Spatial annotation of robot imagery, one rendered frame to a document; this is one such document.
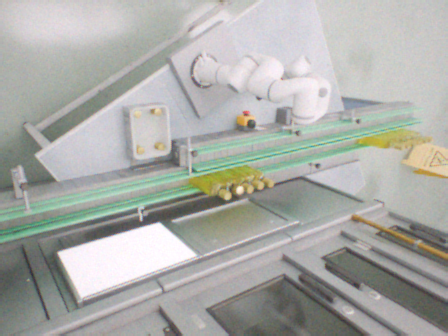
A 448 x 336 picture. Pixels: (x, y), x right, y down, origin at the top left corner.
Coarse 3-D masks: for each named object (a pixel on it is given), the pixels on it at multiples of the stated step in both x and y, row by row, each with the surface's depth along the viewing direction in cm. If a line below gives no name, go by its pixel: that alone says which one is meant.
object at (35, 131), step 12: (228, 0) 241; (216, 12) 239; (192, 24) 232; (180, 36) 230; (156, 48) 224; (144, 60) 221; (120, 72) 216; (108, 84) 214; (84, 96) 208; (72, 108) 207; (48, 120) 202; (36, 132) 190; (48, 144) 169
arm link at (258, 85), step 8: (248, 56) 154; (256, 56) 152; (264, 56) 149; (264, 64) 147; (272, 64) 146; (280, 64) 147; (256, 72) 147; (264, 72) 146; (272, 72) 146; (280, 72) 147; (256, 80) 145; (264, 80) 144; (272, 80) 142; (248, 88) 149; (256, 88) 145; (264, 88) 142; (256, 96) 149; (264, 96) 144
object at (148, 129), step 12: (144, 108) 161; (132, 120) 159; (144, 120) 170; (156, 120) 173; (168, 120) 168; (132, 132) 161; (144, 132) 171; (156, 132) 175; (168, 132) 170; (144, 144) 173; (168, 144) 172; (144, 156) 167; (156, 156) 170
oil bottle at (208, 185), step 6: (192, 180) 174; (198, 180) 169; (204, 180) 166; (210, 180) 166; (216, 180) 166; (198, 186) 171; (204, 186) 166; (210, 186) 162; (216, 186) 161; (204, 192) 167; (210, 192) 163
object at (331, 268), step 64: (256, 192) 201; (320, 192) 200; (0, 256) 146; (256, 256) 141; (320, 256) 145; (384, 256) 145; (0, 320) 114; (64, 320) 108; (128, 320) 113; (192, 320) 111; (256, 320) 113; (320, 320) 113; (384, 320) 111
